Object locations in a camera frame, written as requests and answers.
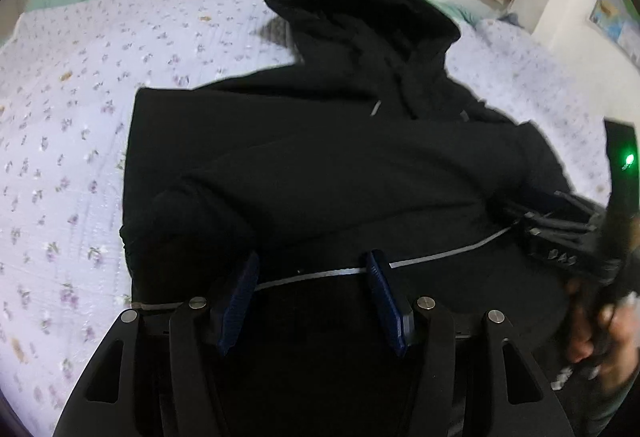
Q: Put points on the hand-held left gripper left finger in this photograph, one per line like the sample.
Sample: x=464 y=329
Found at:
x=239 y=302

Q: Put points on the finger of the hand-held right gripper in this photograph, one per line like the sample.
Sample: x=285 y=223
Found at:
x=552 y=207
x=555 y=254

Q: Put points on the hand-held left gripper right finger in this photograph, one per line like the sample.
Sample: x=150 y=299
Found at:
x=387 y=297

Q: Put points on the black hooded jacket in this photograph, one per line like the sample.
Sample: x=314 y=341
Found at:
x=320 y=157

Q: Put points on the person's right forearm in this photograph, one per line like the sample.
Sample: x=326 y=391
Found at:
x=607 y=412

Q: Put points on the person's right hand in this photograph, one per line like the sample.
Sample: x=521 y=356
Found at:
x=612 y=342

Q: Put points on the floral lilac bed quilt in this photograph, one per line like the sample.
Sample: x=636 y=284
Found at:
x=70 y=142

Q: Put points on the colourful wall poster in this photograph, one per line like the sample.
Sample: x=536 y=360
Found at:
x=616 y=19

